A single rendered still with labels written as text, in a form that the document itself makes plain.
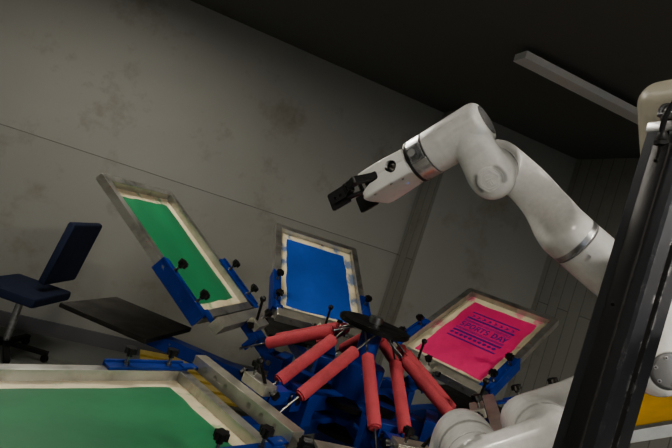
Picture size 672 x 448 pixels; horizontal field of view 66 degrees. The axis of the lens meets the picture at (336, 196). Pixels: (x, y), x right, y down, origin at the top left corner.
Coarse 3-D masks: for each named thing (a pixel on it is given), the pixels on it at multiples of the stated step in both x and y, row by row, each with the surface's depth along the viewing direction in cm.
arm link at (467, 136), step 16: (464, 112) 79; (480, 112) 79; (432, 128) 83; (448, 128) 80; (464, 128) 79; (480, 128) 78; (432, 144) 82; (448, 144) 80; (464, 144) 79; (480, 144) 78; (496, 144) 78; (432, 160) 82; (448, 160) 82; (464, 160) 80; (480, 160) 78; (496, 160) 78; (512, 160) 79; (480, 176) 78; (496, 176) 77; (512, 176) 78; (480, 192) 80; (496, 192) 78
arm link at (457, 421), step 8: (448, 416) 81; (456, 416) 79; (464, 416) 79; (472, 416) 79; (480, 416) 80; (440, 424) 81; (448, 424) 78; (456, 424) 77; (464, 424) 76; (472, 424) 76; (480, 424) 76; (488, 424) 78; (440, 432) 79; (448, 432) 76; (456, 432) 75; (464, 432) 73; (488, 432) 74; (432, 440) 81; (440, 440) 77; (448, 440) 74
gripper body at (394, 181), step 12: (396, 156) 84; (372, 168) 86; (384, 168) 85; (396, 168) 84; (408, 168) 83; (384, 180) 85; (396, 180) 84; (408, 180) 86; (420, 180) 88; (372, 192) 86; (384, 192) 87; (396, 192) 90
